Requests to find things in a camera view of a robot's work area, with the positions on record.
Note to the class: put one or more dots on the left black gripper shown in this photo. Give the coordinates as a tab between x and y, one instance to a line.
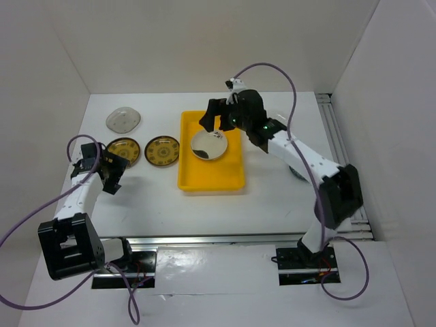
118	165

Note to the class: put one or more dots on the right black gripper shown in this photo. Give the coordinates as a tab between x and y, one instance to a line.
215	108

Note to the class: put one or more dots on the yellow brown patterned plate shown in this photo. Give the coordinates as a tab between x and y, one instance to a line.
162	151
127	148

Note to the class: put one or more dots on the cream plate black flower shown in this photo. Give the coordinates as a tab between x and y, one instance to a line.
209	145

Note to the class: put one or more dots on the teal green plate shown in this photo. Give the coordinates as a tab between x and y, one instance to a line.
297	175

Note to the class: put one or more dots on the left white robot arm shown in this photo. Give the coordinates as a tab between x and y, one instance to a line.
70	243

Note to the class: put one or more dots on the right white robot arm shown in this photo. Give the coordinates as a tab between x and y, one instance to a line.
338	193

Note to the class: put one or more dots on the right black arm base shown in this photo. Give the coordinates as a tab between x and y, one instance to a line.
292	270

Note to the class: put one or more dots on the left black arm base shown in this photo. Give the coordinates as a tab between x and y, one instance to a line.
140	273

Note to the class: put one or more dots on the yellow plastic bin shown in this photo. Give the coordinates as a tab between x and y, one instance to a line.
225	173

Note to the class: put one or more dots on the clear glass plate left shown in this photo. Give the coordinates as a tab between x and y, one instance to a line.
123	120

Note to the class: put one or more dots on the clear glass plate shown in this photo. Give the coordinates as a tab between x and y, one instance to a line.
123	120
279	116

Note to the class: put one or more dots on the clear glass plate right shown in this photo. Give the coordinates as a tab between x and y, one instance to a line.
279	116

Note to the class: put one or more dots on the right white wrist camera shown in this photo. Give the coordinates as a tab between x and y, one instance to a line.
235	86

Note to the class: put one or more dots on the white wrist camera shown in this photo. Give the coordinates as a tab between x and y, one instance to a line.
78	164
235	86

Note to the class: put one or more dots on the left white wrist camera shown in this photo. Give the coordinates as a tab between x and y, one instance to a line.
78	164

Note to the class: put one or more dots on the front aluminium rail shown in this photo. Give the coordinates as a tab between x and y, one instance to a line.
216	240

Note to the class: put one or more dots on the aluminium rail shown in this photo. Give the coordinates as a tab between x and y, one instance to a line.
216	240
361	228

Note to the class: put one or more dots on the right side aluminium rail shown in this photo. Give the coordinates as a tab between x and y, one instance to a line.
361	228

